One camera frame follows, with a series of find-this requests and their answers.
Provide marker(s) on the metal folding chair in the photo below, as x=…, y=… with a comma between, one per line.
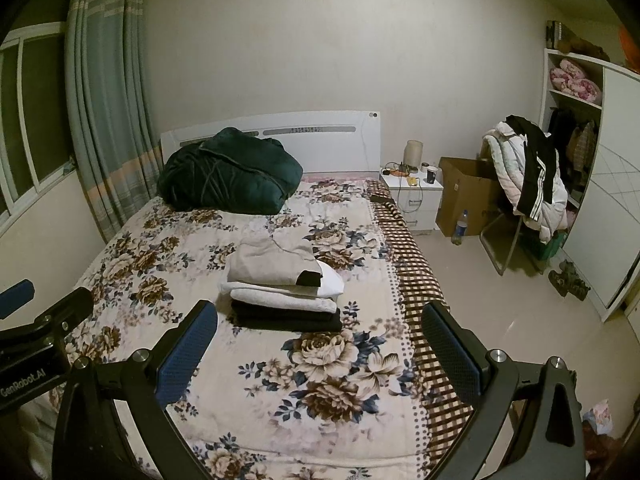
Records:
x=515, y=240

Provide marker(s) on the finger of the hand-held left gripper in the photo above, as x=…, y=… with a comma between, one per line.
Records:
x=15, y=297
x=65, y=307

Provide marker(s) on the window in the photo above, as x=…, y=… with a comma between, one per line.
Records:
x=45, y=110

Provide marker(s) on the cardboard box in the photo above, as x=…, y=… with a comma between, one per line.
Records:
x=460, y=195

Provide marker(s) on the white nightstand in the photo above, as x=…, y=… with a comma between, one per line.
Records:
x=425, y=205

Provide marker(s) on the yellow small item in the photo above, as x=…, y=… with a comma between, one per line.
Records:
x=412, y=181

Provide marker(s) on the dark hanging garment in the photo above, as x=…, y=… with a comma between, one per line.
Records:
x=560, y=130

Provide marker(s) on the white wardrobe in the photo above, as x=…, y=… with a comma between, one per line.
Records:
x=615, y=185

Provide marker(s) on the black folded garment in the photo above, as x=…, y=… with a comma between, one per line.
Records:
x=290, y=322

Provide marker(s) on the brown bag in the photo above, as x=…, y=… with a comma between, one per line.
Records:
x=582, y=47

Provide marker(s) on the chair with piled clothes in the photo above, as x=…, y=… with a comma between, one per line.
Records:
x=505, y=170

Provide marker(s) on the plastic bottle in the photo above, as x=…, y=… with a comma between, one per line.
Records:
x=460, y=230

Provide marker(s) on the white headboard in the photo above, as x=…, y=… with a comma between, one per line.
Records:
x=330, y=150

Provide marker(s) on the dark cup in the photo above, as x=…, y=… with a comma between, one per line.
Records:
x=431, y=175

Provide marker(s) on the pink floral quilt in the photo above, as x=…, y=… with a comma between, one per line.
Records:
x=575, y=82

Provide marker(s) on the white fleece garment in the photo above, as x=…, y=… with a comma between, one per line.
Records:
x=285, y=302

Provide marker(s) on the brown plaid bed sheet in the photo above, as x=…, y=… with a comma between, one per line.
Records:
x=415, y=280

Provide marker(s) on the plaid hanging garment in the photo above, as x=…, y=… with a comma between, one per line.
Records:
x=582, y=147

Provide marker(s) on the dark green quilt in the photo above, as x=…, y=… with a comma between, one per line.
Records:
x=225, y=175

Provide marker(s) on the green basket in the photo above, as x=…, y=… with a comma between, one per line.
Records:
x=547, y=250

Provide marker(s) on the black striped pants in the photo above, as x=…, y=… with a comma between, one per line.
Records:
x=542, y=170

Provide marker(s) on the grey striped curtain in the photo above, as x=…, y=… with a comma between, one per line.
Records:
x=105, y=110

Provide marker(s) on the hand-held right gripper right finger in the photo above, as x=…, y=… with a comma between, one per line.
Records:
x=450, y=350

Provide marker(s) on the dark shoe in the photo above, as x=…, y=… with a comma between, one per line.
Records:
x=561, y=276
x=579, y=287

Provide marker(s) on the printed plastic bag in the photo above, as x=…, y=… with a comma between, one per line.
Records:
x=597, y=417

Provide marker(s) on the beige garment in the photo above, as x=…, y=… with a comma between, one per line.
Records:
x=270, y=262

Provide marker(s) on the floral blanket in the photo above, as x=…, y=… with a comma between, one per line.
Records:
x=260, y=410

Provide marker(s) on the orange item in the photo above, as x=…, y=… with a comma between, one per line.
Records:
x=630, y=50

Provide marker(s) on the white folded garment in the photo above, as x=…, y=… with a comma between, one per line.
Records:
x=332, y=280

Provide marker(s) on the beige table lamp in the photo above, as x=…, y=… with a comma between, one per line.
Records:
x=414, y=152

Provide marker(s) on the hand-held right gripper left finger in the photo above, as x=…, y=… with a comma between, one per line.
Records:
x=185, y=355

